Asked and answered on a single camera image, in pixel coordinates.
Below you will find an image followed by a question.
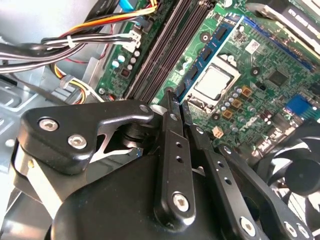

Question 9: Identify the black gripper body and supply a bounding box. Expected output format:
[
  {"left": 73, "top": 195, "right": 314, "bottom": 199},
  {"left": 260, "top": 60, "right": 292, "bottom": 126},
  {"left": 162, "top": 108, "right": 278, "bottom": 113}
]
[{"left": 46, "top": 121, "right": 238, "bottom": 240}]

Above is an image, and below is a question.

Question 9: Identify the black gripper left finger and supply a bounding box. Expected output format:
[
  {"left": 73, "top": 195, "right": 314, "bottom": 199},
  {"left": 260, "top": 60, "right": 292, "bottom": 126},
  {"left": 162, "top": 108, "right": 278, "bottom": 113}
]
[{"left": 9, "top": 89, "right": 198, "bottom": 228}]

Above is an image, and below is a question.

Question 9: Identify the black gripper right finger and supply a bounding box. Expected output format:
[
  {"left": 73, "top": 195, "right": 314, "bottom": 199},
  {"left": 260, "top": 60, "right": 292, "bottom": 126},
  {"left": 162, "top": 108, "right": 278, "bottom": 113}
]
[{"left": 183, "top": 101, "right": 314, "bottom": 240}]

